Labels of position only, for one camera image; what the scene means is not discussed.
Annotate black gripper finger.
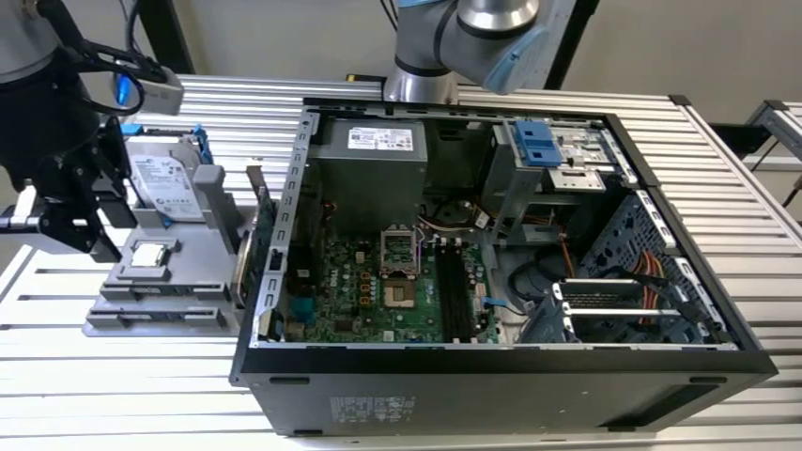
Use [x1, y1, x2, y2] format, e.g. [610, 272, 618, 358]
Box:
[34, 140, 126, 264]
[93, 117, 138, 227]

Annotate black RAM slot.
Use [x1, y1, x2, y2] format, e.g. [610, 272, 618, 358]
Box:
[452, 238, 485, 343]
[437, 238, 466, 343]

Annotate hard disk in blue carrier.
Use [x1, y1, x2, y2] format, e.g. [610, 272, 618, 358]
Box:
[118, 120, 218, 230]

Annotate silver CPU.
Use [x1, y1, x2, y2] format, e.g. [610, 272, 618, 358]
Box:
[127, 241, 173, 270]

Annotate grey parts rack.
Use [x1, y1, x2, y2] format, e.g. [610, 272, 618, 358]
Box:
[83, 163, 258, 337]

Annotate green graphics card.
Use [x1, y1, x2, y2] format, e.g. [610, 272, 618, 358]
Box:
[229, 158, 281, 309]

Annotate black case fan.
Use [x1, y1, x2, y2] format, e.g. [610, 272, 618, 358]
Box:
[293, 180, 327, 264]

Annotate grey power supply unit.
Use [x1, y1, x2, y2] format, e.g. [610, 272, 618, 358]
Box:
[309, 117, 433, 239]

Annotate green motherboard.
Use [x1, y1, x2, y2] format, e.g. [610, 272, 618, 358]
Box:
[281, 237, 504, 344]

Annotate metal socket cover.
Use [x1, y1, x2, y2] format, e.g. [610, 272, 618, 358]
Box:
[381, 224, 422, 279]

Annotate CPU socket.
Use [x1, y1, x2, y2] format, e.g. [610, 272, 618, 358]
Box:
[381, 279, 422, 310]

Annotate round grey plastic disc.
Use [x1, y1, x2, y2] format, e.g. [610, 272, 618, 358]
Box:
[436, 199, 482, 225]

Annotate blue drive bay latch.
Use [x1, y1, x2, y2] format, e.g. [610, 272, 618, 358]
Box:
[512, 119, 564, 168]

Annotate disk bay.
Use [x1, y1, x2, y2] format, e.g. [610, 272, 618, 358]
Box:
[518, 276, 710, 347]

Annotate black PC case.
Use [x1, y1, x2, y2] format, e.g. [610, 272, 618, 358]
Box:
[229, 96, 780, 438]

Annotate aluminium side table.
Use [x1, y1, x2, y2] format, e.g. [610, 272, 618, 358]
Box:
[744, 98, 802, 171]

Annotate black camera cable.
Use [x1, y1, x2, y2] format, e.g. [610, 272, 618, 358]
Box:
[37, 0, 153, 117]

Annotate white wire bundle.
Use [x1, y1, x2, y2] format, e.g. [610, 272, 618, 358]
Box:
[417, 213, 497, 237]

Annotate orange yellow power wires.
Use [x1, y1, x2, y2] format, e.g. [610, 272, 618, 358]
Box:
[500, 211, 561, 227]

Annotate black data cable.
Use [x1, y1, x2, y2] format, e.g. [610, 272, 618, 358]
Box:
[505, 246, 569, 317]

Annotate thin orange wire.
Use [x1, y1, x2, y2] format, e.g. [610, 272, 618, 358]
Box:
[558, 232, 577, 279]

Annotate orange red yellow wire bundle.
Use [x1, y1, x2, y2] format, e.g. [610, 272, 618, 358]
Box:
[629, 248, 672, 328]

